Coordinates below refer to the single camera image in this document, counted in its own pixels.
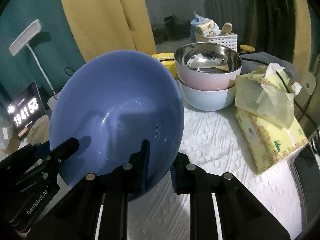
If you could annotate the tablet showing clock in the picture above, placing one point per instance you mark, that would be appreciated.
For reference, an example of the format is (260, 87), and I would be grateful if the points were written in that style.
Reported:
(25, 110)

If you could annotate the yellow tissue box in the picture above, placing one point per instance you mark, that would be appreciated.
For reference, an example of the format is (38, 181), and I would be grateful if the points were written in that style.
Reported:
(265, 111)

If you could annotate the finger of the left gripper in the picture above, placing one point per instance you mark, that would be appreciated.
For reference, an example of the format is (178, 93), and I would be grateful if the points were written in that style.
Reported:
(40, 162)

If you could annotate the yellow snack packet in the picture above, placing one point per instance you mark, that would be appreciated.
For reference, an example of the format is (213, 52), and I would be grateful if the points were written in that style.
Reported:
(167, 59)

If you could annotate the small white box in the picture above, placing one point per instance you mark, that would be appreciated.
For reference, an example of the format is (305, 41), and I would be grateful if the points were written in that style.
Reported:
(5, 133)

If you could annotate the teal curtain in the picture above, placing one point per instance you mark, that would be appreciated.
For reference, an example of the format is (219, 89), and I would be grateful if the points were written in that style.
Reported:
(54, 46)

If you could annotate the black smartphone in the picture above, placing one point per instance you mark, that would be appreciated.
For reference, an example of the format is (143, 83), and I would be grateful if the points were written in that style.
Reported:
(305, 168)

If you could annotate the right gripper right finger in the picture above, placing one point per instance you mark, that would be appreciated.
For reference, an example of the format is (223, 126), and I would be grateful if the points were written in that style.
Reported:
(222, 198)

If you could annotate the left hand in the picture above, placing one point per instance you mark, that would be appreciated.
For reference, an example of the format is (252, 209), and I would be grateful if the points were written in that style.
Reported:
(23, 235)

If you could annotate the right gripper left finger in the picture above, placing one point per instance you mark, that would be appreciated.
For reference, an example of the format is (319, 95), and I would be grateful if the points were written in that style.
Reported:
(96, 207)

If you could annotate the pink strawberry bowl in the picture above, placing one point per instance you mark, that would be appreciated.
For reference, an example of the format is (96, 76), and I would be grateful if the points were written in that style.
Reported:
(39, 132)

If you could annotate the yellow curtain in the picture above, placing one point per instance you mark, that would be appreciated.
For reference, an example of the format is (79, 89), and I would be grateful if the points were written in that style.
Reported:
(102, 26)

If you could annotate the light blue bowl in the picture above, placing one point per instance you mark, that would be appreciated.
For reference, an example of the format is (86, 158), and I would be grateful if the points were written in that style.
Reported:
(207, 100)

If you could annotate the white basket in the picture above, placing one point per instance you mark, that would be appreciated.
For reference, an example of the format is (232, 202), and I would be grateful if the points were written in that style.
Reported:
(230, 41)

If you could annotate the white desk lamp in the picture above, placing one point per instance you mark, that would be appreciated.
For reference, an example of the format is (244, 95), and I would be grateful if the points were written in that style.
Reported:
(22, 41)

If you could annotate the large blue bowl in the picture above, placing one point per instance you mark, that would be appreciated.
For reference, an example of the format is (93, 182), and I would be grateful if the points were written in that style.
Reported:
(111, 105)

